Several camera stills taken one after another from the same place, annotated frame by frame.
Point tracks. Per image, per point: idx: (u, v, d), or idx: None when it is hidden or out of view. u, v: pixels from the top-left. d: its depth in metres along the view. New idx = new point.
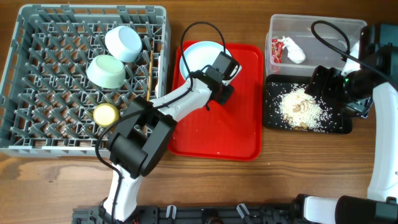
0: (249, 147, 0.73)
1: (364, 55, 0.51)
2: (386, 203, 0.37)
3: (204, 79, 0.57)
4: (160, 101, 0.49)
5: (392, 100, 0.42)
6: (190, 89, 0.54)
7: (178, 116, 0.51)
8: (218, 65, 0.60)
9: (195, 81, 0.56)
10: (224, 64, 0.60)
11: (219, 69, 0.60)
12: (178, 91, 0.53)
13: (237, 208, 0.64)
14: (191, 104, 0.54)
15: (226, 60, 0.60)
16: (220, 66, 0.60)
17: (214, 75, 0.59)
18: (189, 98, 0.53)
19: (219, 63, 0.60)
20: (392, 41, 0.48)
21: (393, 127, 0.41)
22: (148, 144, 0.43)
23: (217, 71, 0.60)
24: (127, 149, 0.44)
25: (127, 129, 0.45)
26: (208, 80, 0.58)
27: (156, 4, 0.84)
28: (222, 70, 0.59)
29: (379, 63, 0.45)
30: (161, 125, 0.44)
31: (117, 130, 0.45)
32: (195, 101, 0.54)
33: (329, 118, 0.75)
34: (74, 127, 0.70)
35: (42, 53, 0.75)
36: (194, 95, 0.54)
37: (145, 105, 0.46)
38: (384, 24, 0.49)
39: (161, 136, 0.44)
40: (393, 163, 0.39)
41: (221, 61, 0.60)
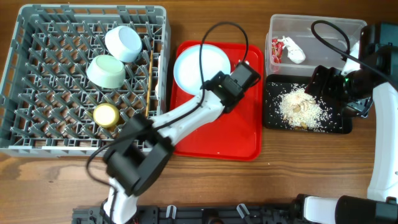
0: (249, 147, 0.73)
1: (364, 56, 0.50)
2: (387, 204, 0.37)
3: (218, 93, 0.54)
4: (163, 119, 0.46)
5: (392, 100, 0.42)
6: (199, 105, 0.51)
7: (182, 135, 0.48)
8: (237, 76, 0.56)
9: (206, 96, 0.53)
10: (243, 76, 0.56)
11: (238, 81, 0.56)
12: (186, 107, 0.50)
13: (237, 208, 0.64)
14: (198, 121, 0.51)
15: (245, 73, 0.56)
16: (239, 78, 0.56)
17: (231, 88, 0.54)
18: (197, 115, 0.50)
19: (239, 76, 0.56)
20: (392, 41, 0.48)
21: (393, 127, 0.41)
22: (143, 164, 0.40)
23: (236, 83, 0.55)
24: (122, 168, 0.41)
25: (123, 147, 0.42)
26: (222, 94, 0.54)
27: (156, 4, 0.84)
28: (240, 82, 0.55)
29: (379, 62, 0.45)
30: (159, 146, 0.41)
31: (112, 147, 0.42)
32: (204, 117, 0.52)
33: (329, 118, 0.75)
34: (74, 127, 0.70)
35: (42, 53, 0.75)
36: (203, 111, 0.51)
37: (144, 125, 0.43)
38: (384, 23, 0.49)
39: (158, 161, 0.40)
40: (393, 163, 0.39)
41: (240, 73, 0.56)
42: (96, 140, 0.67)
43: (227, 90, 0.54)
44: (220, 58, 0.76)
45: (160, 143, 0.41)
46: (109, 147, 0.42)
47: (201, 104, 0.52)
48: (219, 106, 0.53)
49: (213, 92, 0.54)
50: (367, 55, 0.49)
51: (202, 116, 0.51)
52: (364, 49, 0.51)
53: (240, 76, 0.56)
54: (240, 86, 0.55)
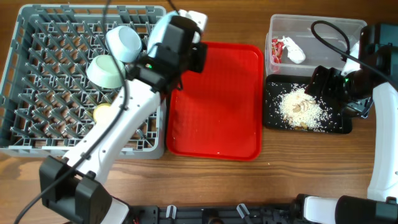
0: (249, 147, 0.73)
1: (364, 56, 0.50)
2: (386, 203, 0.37)
3: (153, 71, 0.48)
4: (82, 149, 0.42)
5: (392, 100, 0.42)
6: (122, 110, 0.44)
7: (114, 152, 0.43)
8: (168, 42, 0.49)
9: (130, 91, 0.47)
10: (174, 41, 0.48)
11: (171, 47, 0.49)
12: (108, 118, 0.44)
13: (237, 208, 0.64)
14: (131, 124, 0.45)
15: (176, 37, 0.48)
16: (171, 45, 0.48)
17: (166, 60, 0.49)
18: (124, 121, 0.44)
19: (170, 41, 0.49)
20: (392, 42, 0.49)
21: (393, 127, 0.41)
22: (78, 206, 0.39)
23: (170, 51, 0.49)
24: (63, 210, 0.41)
25: (52, 196, 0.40)
26: (155, 71, 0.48)
27: (156, 4, 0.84)
28: (174, 49, 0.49)
29: (379, 63, 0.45)
30: (83, 187, 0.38)
31: (45, 198, 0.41)
32: (134, 120, 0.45)
33: (329, 118, 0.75)
34: (74, 127, 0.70)
35: (42, 53, 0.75)
36: (132, 114, 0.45)
37: (55, 173, 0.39)
38: (384, 24, 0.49)
39: (87, 205, 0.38)
40: (393, 162, 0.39)
41: (173, 37, 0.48)
42: None
43: (163, 65, 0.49)
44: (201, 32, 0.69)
45: (83, 182, 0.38)
46: (43, 198, 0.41)
47: (126, 106, 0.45)
48: (150, 95, 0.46)
49: (141, 78, 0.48)
50: (368, 55, 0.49)
51: (132, 120, 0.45)
52: (364, 48, 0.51)
53: (172, 40, 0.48)
54: (176, 52, 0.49)
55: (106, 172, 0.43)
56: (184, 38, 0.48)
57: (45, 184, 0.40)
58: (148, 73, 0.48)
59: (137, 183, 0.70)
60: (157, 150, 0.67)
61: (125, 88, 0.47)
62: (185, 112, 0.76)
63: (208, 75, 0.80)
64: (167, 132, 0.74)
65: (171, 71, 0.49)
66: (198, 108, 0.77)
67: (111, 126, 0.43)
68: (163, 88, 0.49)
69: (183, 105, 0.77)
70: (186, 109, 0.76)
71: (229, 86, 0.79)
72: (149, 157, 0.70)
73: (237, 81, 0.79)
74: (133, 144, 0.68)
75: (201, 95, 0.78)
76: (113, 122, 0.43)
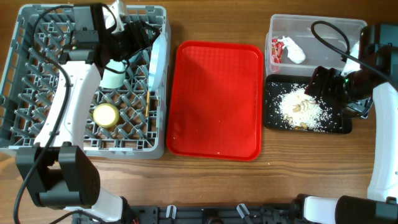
0: (249, 147, 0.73)
1: (364, 55, 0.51)
2: (385, 203, 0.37)
3: (78, 50, 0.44)
4: (46, 132, 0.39)
5: (392, 99, 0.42)
6: (69, 86, 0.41)
7: (79, 124, 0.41)
8: (82, 22, 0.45)
9: (66, 70, 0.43)
10: (86, 17, 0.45)
11: (87, 27, 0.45)
12: (58, 98, 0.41)
13: (237, 208, 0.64)
14: (83, 96, 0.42)
15: (87, 15, 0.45)
16: (86, 23, 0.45)
17: (86, 38, 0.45)
18: (75, 97, 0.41)
19: (83, 20, 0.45)
20: (393, 41, 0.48)
21: (393, 125, 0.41)
22: (68, 182, 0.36)
23: (86, 31, 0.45)
24: (56, 197, 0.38)
25: (40, 185, 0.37)
26: (82, 49, 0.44)
27: (156, 4, 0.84)
28: (89, 27, 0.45)
29: (379, 63, 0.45)
30: (63, 155, 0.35)
31: (32, 193, 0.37)
32: (86, 91, 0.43)
33: (329, 118, 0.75)
34: (90, 127, 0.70)
35: (42, 53, 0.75)
36: (78, 88, 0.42)
37: (32, 155, 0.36)
38: (384, 23, 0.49)
39: (74, 172, 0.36)
40: (393, 162, 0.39)
41: (85, 17, 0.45)
42: (96, 140, 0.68)
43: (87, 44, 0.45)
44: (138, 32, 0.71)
45: (60, 150, 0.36)
46: (31, 194, 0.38)
47: (70, 83, 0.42)
48: (88, 66, 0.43)
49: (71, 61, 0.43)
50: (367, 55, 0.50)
51: (83, 90, 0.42)
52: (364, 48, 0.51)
53: (86, 18, 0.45)
54: (94, 29, 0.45)
55: (80, 141, 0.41)
56: (96, 14, 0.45)
57: (25, 174, 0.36)
58: (76, 53, 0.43)
59: (137, 183, 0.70)
60: (158, 150, 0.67)
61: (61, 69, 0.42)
62: (184, 112, 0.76)
63: (203, 76, 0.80)
64: (167, 132, 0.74)
65: (98, 45, 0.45)
66: (196, 110, 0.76)
67: (64, 104, 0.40)
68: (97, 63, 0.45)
69: (182, 106, 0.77)
70: (185, 111, 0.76)
71: (226, 86, 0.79)
72: (149, 157, 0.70)
73: (234, 81, 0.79)
74: (133, 144, 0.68)
75: (198, 96, 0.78)
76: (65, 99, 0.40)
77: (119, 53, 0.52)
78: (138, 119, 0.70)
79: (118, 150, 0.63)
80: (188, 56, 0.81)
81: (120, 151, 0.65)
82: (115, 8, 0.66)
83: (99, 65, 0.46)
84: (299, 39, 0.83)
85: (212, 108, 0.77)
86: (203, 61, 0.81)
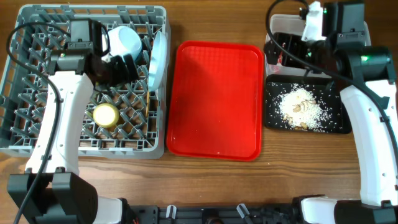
0: (249, 147, 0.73)
1: (330, 45, 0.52)
2: (381, 208, 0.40)
3: (71, 56, 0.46)
4: (39, 155, 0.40)
5: (362, 105, 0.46)
6: (58, 103, 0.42)
7: (73, 142, 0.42)
8: (78, 35, 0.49)
9: (57, 84, 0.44)
10: (84, 30, 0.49)
11: (83, 39, 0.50)
12: (50, 117, 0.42)
13: (237, 207, 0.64)
14: (74, 114, 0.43)
15: (84, 28, 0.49)
16: (82, 35, 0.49)
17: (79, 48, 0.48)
18: (66, 115, 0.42)
19: (79, 32, 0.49)
20: (354, 26, 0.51)
21: (369, 134, 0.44)
22: (64, 207, 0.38)
23: (81, 42, 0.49)
24: (54, 219, 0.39)
25: (36, 210, 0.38)
26: (71, 55, 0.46)
27: (156, 4, 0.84)
28: (85, 38, 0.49)
29: (340, 67, 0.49)
30: (57, 182, 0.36)
31: (28, 216, 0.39)
32: (77, 107, 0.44)
33: (329, 118, 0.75)
34: (90, 127, 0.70)
35: (42, 53, 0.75)
36: (68, 104, 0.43)
37: (27, 183, 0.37)
38: (346, 4, 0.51)
39: (69, 198, 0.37)
40: (378, 165, 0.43)
41: (82, 30, 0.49)
42: (96, 140, 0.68)
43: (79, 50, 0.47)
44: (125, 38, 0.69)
45: (55, 177, 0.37)
46: (28, 218, 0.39)
47: (61, 98, 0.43)
48: (78, 77, 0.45)
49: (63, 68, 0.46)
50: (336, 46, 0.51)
51: (74, 106, 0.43)
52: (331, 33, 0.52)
53: (83, 32, 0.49)
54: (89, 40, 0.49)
55: (75, 161, 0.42)
56: (93, 30, 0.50)
57: (20, 201, 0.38)
58: (66, 60, 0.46)
59: (137, 183, 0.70)
60: (158, 150, 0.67)
61: (51, 83, 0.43)
62: (185, 112, 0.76)
63: (202, 76, 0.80)
64: (167, 132, 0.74)
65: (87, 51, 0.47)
66: (196, 110, 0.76)
67: (55, 124, 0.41)
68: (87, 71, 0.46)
69: (182, 107, 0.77)
70: (185, 111, 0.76)
71: (225, 87, 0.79)
72: (149, 157, 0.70)
73: (234, 81, 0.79)
74: (133, 144, 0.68)
75: (198, 96, 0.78)
76: (55, 119, 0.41)
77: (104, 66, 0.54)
78: (138, 119, 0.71)
79: (119, 150, 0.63)
80: (188, 56, 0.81)
81: (120, 151, 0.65)
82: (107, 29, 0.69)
83: (92, 74, 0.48)
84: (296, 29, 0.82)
85: (212, 109, 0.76)
86: (203, 61, 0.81)
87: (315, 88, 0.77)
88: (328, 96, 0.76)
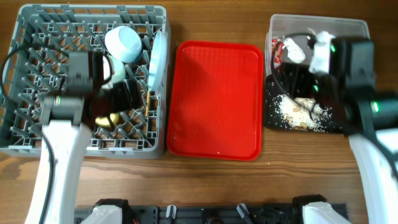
0: (249, 147, 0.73)
1: (334, 79, 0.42)
2: None
3: (67, 99, 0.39)
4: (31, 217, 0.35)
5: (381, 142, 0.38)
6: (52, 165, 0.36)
7: (69, 198, 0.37)
8: (78, 68, 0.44)
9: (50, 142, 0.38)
10: (83, 64, 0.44)
11: (82, 74, 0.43)
12: (42, 172, 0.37)
13: (237, 207, 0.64)
14: (71, 167, 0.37)
15: (81, 61, 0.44)
16: (81, 70, 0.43)
17: (79, 86, 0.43)
18: (61, 174, 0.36)
19: (79, 66, 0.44)
20: (364, 66, 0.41)
21: None
22: None
23: (79, 78, 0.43)
24: None
25: None
26: (68, 99, 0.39)
27: (156, 4, 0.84)
28: (84, 72, 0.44)
29: (349, 114, 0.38)
30: None
31: None
32: (74, 159, 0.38)
33: (329, 118, 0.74)
34: None
35: (42, 53, 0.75)
36: (64, 163, 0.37)
37: None
38: (354, 45, 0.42)
39: None
40: None
41: (80, 62, 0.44)
42: (96, 140, 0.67)
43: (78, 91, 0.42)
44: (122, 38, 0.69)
45: None
46: None
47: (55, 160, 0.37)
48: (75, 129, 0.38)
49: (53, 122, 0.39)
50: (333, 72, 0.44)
51: (71, 161, 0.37)
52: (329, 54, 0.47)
53: (84, 69, 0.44)
54: (88, 77, 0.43)
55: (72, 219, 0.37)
56: (91, 63, 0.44)
57: None
58: (61, 109, 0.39)
59: (137, 183, 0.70)
60: (158, 150, 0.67)
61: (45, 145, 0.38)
62: (185, 112, 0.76)
63: (203, 76, 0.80)
64: (167, 132, 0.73)
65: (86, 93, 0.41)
66: (196, 110, 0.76)
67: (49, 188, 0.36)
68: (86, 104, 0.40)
69: (182, 106, 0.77)
70: (185, 111, 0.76)
71: (225, 87, 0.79)
72: (149, 157, 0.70)
73: (234, 81, 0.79)
74: (133, 144, 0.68)
75: (198, 96, 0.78)
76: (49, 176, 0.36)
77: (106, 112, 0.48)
78: (138, 119, 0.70)
79: (119, 150, 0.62)
80: (188, 56, 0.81)
81: (120, 151, 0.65)
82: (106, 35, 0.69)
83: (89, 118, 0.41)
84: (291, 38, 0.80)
85: (212, 109, 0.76)
86: (203, 61, 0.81)
87: None
88: None
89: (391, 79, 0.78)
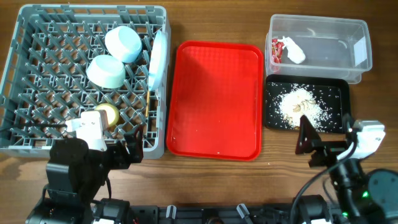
0: (249, 147, 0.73)
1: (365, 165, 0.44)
2: None
3: (53, 221, 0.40)
4: None
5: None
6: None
7: None
8: (60, 185, 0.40)
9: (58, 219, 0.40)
10: (70, 153, 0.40)
11: (65, 189, 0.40)
12: None
13: (237, 207, 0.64)
14: None
15: (65, 176, 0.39)
16: (63, 186, 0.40)
17: (66, 200, 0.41)
18: None
19: (60, 184, 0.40)
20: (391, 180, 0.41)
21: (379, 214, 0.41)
22: None
23: (64, 191, 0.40)
24: None
25: None
26: (61, 214, 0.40)
27: (156, 4, 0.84)
28: (68, 189, 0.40)
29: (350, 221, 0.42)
30: None
31: None
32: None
33: (329, 118, 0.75)
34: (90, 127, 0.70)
35: (42, 53, 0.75)
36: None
37: None
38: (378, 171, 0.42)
39: None
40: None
41: (66, 155, 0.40)
42: None
43: (64, 201, 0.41)
44: (124, 42, 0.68)
45: None
46: None
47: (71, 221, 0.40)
48: None
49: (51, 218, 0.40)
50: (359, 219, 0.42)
51: None
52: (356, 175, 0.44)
53: (68, 186, 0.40)
54: (73, 191, 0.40)
55: None
56: (78, 165, 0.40)
57: None
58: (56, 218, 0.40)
59: (138, 183, 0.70)
60: (158, 150, 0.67)
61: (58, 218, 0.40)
62: (185, 112, 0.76)
63: (203, 76, 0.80)
64: (167, 132, 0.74)
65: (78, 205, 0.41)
66: (196, 110, 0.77)
67: None
68: (82, 214, 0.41)
69: (182, 106, 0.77)
70: (186, 111, 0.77)
71: (225, 87, 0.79)
72: (150, 157, 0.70)
73: (234, 81, 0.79)
74: None
75: (198, 96, 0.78)
76: None
77: (100, 179, 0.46)
78: (138, 119, 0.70)
79: None
80: (188, 56, 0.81)
81: None
82: (110, 38, 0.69)
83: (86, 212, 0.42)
84: (295, 51, 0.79)
85: (212, 109, 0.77)
86: (203, 61, 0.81)
87: (315, 88, 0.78)
88: (328, 96, 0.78)
89: (391, 79, 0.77)
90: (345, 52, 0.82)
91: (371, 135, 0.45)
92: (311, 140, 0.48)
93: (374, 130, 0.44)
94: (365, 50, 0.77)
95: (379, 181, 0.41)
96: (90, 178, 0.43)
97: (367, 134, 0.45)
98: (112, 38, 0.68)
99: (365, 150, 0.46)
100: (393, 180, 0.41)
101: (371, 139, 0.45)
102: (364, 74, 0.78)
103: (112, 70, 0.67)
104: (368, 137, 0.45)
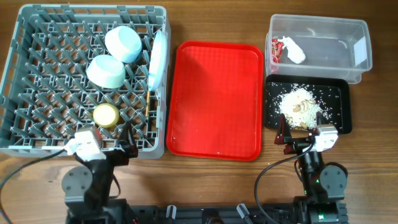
0: (249, 147, 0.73)
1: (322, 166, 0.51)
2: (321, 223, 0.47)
3: None
4: None
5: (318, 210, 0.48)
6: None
7: None
8: (78, 208, 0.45)
9: None
10: (79, 183, 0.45)
11: (86, 211, 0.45)
12: None
13: (237, 207, 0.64)
14: None
15: (81, 201, 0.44)
16: (82, 208, 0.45)
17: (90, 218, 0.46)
18: None
19: (79, 206, 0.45)
20: (338, 175, 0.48)
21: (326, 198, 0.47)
22: None
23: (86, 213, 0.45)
24: None
25: None
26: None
27: (156, 4, 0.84)
28: (87, 210, 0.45)
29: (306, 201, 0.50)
30: None
31: None
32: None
33: (329, 118, 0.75)
34: (74, 127, 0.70)
35: (42, 53, 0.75)
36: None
37: None
38: (329, 166, 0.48)
39: None
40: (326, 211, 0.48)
41: (76, 185, 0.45)
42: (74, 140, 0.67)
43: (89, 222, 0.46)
44: (124, 42, 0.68)
45: None
46: None
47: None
48: None
49: None
50: (313, 203, 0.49)
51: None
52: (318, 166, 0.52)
53: (86, 208, 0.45)
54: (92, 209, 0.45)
55: None
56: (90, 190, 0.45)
57: None
58: None
59: (138, 183, 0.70)
60: (158, 150, 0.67)
61: None
62: (185, 112, 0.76)
63: (203, 76, 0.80)
64: (167, 132, 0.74)
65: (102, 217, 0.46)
66: (197, 110, 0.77)
67: None
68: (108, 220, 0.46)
69: (183, 106, 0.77)
70: (185, 111, 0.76)
71: (225, 87, 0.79)
72: (149, 157, 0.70)
73: (235, 81, 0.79)
74: None
75: (198, 96, 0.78)
76: None
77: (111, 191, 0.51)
78: (138, 119, 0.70)
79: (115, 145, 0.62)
80: (188, 56, 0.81)
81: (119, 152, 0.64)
82: (109, 37, 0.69)
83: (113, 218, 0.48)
84: (295, 51, 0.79)
85: (212, 109, 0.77)
86: (203, 61, 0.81)
87: (315, 88, 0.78)
88: (328, 96, 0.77)
89: (391, 79, 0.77)
90: (345, 52, 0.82)
91: (325, 138, 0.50)
92: (283, 137, 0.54)
93: (328, 134, 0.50)
94: (365, 49, 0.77)
95: (328, 173, 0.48)
96: (102, 195, 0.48)
97: (322, 137, 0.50)
98: (111, 38, 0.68)
99: (319, 149, 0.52)
100: (339, 173, 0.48)
101: (325, 141, 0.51)
102: (364, 74, 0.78)
103: (112, 70, 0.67)
104: (323, 140, 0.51)
